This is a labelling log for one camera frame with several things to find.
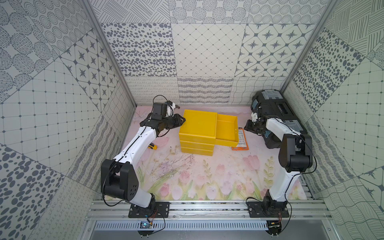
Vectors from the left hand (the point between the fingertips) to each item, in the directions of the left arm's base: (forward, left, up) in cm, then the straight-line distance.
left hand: (183, 118), depth 83 cm
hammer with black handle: (+30, +9, -21) cm, 38 cm away
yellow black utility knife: (-7, +21, -21) cm, 31 cm away
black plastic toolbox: (+19, -58, -6) cm, 62 cm away
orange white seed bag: (-3, -38, -24) cm, 45 cm away
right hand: (+5, -41, -17) cm, 45 cm away
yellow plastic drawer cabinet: (-11, -8, 0) cm, 14 cm away
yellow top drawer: (-3, -26, -7) cm, 27 cm away
